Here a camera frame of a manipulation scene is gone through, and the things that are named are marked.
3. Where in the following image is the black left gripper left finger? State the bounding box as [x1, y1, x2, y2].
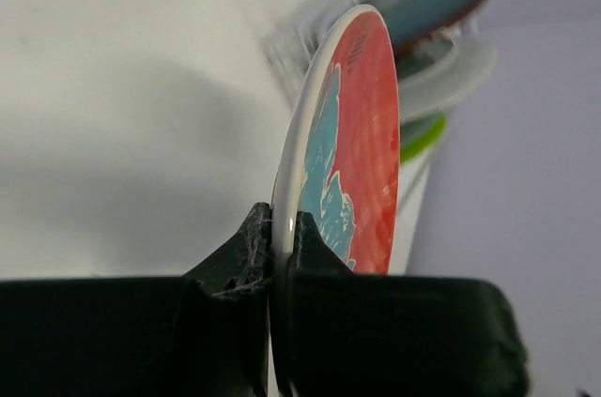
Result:
[1, 203, 270, 396]

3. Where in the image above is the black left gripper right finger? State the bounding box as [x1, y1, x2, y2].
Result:
[274, 212, 531, 396]

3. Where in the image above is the red plate with teal flower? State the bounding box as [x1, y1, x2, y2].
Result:
[271, 5, 400, 275]

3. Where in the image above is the lime green plate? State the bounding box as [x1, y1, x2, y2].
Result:
[400, 115, 447, 164]

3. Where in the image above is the white plate with red back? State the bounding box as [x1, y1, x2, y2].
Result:
[398, 37, 497, 124]

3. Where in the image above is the teal glazed brown-rimmed plate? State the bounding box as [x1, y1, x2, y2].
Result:
[359, 0, 485, 54]

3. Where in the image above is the white wire dish rack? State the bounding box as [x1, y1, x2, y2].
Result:
[260, 0, 480, 102]

